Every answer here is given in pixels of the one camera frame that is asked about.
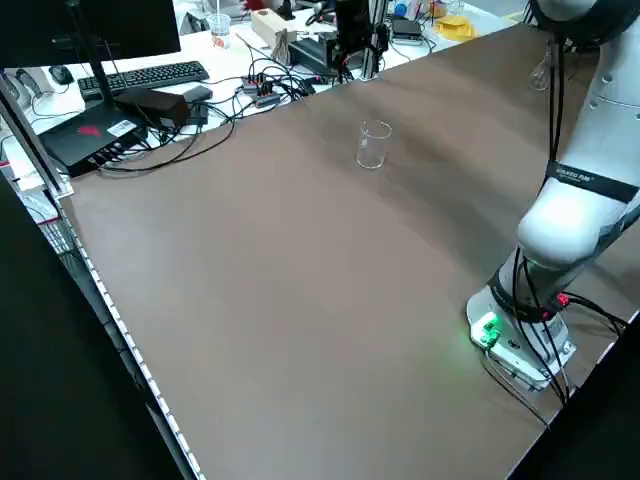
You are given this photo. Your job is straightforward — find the clear glass beaker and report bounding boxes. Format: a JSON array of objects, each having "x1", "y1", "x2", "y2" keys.
[{"x1": 355, "y1": 119, "x2": 393, "y2": 171}]

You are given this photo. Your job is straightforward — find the clear glass conical flask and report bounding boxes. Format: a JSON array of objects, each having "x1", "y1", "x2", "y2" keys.
[{"x1": 527, "y1": 42, "x2": 554, "y2": 93}]

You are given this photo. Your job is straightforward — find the grey usb hub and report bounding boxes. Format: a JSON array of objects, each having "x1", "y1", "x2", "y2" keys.
[{"x1": 241, "y1": 72, "x2": 282, "y2": 109}]

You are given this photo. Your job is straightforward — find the black power supply box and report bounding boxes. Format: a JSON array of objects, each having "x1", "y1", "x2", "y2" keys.
[{"x1": 288, "y1": 37, "x2": 342, "y2": 77}]

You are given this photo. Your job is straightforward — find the black power brick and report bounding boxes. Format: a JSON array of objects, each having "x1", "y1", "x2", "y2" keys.
[{"x1": 115, "y1": 88, "x2": 192, "y2": 132}]

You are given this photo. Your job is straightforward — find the light wooden box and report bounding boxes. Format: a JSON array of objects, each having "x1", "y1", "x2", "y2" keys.
[{"x1": 250, "y1": 8, "x2": 300, "y2": 49}]

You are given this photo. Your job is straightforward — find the grey digital scale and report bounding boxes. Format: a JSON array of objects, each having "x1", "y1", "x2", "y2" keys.
[{"x1": 390, "y1": 17, "x2": 427, "y2": 47}]

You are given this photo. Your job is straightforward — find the clear plastic cup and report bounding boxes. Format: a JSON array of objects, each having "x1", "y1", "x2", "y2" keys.
[{"x1": 205, "y1": 13, "x2": 233, "y2": 50}]

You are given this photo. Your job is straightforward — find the black keyboard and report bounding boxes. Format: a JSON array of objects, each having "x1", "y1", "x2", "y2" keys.
[{"x1": 76, "y1": 60, "x2": 212, "y2": 102}]

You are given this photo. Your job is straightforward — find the yellow plastic bag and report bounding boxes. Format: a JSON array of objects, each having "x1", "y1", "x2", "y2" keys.
[{"x1": 433, "y1": 14, "x2": 480, "y2": 41}]

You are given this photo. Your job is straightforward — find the black box with red logo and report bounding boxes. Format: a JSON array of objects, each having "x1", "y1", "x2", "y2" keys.
[{"x1": 38, "y1": 102, "x2": 151, "y2": 177}]

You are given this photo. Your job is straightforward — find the black computer monitor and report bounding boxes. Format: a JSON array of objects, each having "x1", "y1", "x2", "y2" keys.
[{"x1": 0, "y1": 0, "x2": 182, "y2": 109}]

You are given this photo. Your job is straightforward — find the black looped desk cable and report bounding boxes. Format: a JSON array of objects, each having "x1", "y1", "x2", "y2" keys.
[{"x1": 94, "y1": 94, "x2": 241, "y2": 175}]

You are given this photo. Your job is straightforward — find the aluminium camera post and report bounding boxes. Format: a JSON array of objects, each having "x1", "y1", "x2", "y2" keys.
[{"x1": 333, "y1": 0, "x2": 390, "y2": 82}]

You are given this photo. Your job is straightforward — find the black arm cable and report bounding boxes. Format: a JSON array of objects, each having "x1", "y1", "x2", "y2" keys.
[{"x1": 545, "y1": 34, "x2": 569, "y2": 159}]

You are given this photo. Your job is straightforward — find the black foot cables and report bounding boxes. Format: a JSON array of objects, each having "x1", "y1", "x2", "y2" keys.
[{"x1": 482, "y1": 249, "x2": 629, "y2": 431}]

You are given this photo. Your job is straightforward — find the aluminium frame post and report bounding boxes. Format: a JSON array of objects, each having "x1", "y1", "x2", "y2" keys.
[{"x1": 0, "y1": 74, "x2": 72, "y2": 197}]

